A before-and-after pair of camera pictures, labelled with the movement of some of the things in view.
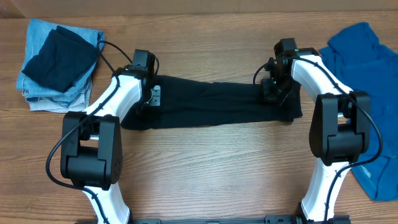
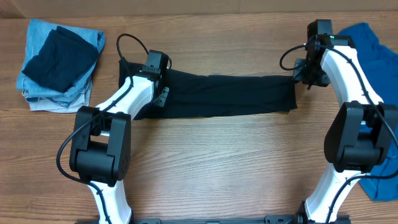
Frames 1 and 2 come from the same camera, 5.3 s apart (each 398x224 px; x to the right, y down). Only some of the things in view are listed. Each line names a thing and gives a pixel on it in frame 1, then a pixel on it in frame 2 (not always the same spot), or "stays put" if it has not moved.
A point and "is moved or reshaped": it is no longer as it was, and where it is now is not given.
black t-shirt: x=186 y=102 is moved or reshaped
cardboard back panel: x=38 y=9 stays put
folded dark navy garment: x=64 y=57 stays put
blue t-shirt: x=365 y=66 stays put
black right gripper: x=277 y=93 to x=299 y=72
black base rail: x=270 y=219 stays put
